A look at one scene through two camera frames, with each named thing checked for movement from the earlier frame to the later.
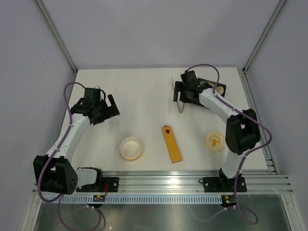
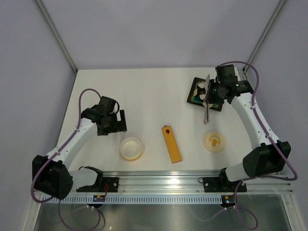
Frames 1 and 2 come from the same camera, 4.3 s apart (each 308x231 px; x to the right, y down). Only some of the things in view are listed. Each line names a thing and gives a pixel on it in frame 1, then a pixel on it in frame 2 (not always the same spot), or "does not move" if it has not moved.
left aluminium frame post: [56, 34] does not move
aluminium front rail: [191, 182] does not move
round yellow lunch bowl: [131, 148] does not move
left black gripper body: [104, 111] → [113, 125]
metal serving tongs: [180, 103] → [206, 118]
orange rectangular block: [171, 144] does not move
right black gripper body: [179, 87] → [214, 95]
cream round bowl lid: [213, 142] does not move
